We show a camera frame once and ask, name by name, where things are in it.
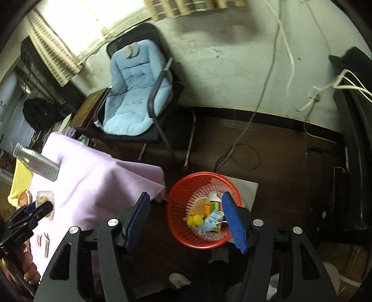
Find silver metal bottle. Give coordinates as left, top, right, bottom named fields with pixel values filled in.
left=12, top=144, right=61, bottom=182

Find clear plastic food container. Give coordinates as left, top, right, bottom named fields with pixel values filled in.
left=36, top=190, right=56, bottom=220

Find small snack wrappers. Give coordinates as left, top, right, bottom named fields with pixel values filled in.
left=36, top=232, right=52, bottom=258

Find yellow cloth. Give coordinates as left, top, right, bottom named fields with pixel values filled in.
left=7, top=160, right=34, bottom=205

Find window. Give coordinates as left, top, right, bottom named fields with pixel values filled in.
left=38, top=0, right=152, bottom=60

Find thick white cable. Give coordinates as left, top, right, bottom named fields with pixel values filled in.
left=267, top=0, right=295, bottom=94

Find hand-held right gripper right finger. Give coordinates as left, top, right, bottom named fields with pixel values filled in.
left=221, top=192, right=339, bottom=302

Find red plastic mesh basket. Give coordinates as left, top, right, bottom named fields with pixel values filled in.
left=166, top=172, right=243, bottom=250

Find person's left hand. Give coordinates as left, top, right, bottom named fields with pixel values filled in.
left=21, top=243, right=40, bottom=284

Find brown wooden desk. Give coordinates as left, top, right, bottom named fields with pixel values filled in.
left=70, top=87, right=110, bottom=137

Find black office chair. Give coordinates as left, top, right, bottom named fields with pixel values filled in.
left=94, top=23, right=196, bottom=172

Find white plastic object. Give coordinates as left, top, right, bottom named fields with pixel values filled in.
left=322, top=261, right=361, bottom=294

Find white paper under basket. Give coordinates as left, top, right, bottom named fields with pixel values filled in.
left=224, top=174, right=259, bottom=212

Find thin grey cable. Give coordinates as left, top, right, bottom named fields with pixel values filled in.
left=215, top=0, right=285, bottom=172

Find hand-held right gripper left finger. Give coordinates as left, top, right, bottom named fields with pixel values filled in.
left=35, top=192, right=151, bottom=302

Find beige woven curtain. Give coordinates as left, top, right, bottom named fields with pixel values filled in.
left=144, top=0, right=248, bottom=21
left=27, top=9, right=84, bottom=87

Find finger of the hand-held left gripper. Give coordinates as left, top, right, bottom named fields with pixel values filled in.
left=17, top=201, right=54, bottom=230
left=8, top=203, right=38, bottom=223

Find bundle of white cables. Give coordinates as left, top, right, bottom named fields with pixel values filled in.
left=296, top=68, right=372, bottom=113

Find black backpack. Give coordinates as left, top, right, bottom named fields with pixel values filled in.
left=23, top=97, right=63, bottom=132

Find purple tablecloth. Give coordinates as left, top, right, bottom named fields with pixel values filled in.
left=29, top=132, right=166, bottom=279

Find light blue chair cushion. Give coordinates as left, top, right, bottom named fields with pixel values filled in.
left=103, top=41, right=172, bottom=137

